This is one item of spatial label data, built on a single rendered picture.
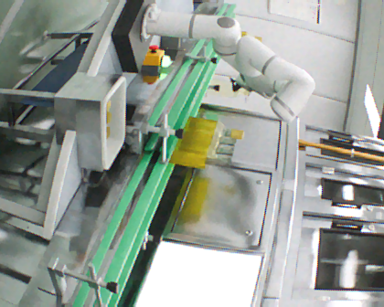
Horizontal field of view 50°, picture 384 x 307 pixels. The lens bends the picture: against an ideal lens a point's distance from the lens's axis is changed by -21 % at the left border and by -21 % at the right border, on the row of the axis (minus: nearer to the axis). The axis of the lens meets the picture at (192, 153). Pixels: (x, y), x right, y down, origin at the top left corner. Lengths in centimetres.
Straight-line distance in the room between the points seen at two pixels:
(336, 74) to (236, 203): 626
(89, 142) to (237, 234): 55
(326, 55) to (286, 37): 75
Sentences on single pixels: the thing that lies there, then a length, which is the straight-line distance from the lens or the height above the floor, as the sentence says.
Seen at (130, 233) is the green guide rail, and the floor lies 95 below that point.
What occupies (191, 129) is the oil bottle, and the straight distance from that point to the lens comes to 172.
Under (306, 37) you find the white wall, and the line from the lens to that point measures 754.
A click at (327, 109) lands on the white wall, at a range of 805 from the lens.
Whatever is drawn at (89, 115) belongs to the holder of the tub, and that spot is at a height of 79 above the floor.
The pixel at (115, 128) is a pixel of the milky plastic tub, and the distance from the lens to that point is 146.
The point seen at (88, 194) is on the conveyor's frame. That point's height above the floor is 79.
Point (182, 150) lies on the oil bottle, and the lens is 161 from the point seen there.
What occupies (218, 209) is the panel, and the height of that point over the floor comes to 113.
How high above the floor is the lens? 124
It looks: 8 degrees down
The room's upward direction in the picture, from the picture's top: 100 degrees clockwise
